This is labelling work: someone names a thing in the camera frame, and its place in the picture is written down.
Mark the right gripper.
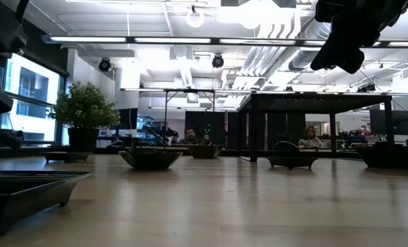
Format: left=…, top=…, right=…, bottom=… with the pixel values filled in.
left=309, top=0, right=408, bottom=75

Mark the leaf-shaped black mini plate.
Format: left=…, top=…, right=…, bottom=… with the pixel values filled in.
left=41, top=151, right=94, bottom=163

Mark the rectangular black footed mini plate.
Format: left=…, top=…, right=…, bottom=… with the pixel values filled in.
left=0, top=170, right=92, bottom=239

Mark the square black deep mini plate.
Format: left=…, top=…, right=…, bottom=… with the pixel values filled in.
left=355, top=145, right=408, bottom=169

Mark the glossy black footed mini plate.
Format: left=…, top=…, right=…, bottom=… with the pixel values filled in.
left=264, top=156, right=320, bottom=171

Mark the dark bowl-shaped mini plate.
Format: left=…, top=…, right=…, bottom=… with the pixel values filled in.
left=186, top=144, right=226, bottom=160

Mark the boat-shaped glossy black mini plate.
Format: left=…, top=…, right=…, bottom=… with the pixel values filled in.
left=118, top=150, right=184, bottom=171

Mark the large window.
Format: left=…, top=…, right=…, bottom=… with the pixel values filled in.
left=0, top=51, right=67, bottom=145

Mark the dark bundle on ledge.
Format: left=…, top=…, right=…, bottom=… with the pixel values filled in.
left=0, top=127, right=25, bottom=149

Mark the black perforated metal rack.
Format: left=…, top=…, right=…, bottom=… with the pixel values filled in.
left=237, top=92, right=395, bottom=163

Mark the green potted plant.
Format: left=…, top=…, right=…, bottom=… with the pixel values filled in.
left=47, top=81, right=121, bottom=154

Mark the dark computer monitor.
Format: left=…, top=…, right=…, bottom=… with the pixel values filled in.
left=116, top=108, right=139, bottom=130
left=369, top=109, right=408, bottom=136

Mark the black chair back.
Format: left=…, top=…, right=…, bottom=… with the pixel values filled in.
left=273, top=140, right=301, bottom=157

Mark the long linear ceiling light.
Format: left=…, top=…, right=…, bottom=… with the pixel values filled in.
left=42, top=34, right=408, bottom=48

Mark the black ceiling speaker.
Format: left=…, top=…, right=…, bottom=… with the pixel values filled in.
left=98, top=57, right=112, bottom=73
left=211, top=54, right=225, bottom=69

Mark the silver ventilation duct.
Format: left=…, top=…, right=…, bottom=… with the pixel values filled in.
left=287, top=20, right=331, bottom=72

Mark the dark partition wall panel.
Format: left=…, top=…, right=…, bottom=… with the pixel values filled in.
left=184, top=110, right=227, bottom=149

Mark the round ring ceiling lamp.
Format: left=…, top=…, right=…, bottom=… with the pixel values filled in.
left=185, top=10, right=206, bottom=29

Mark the black frame stand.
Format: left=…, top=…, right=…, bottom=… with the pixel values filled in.
left=162, top=88, right=217, bottom=145

